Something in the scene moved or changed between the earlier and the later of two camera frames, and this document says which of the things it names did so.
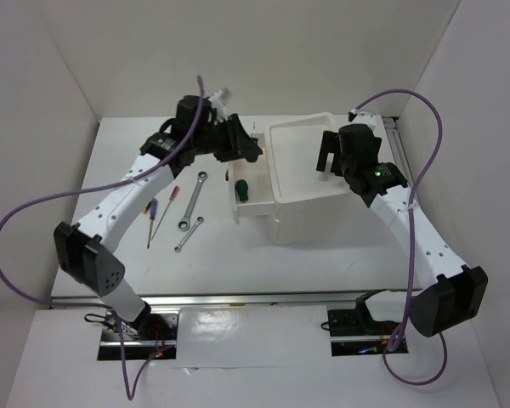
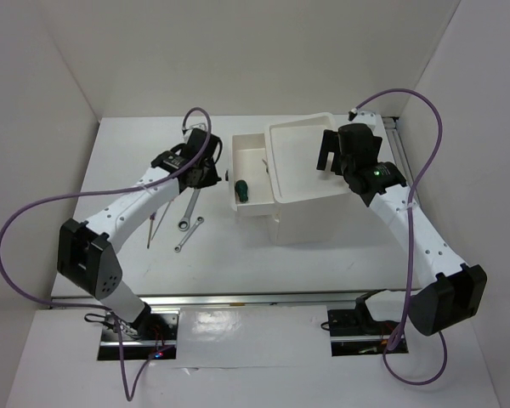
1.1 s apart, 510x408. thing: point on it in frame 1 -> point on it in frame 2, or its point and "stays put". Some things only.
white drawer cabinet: (311, 205) stays put
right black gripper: (330, 144) stays put
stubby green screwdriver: (241, 187) stays put
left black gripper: (235, 145) -> (212, 179)
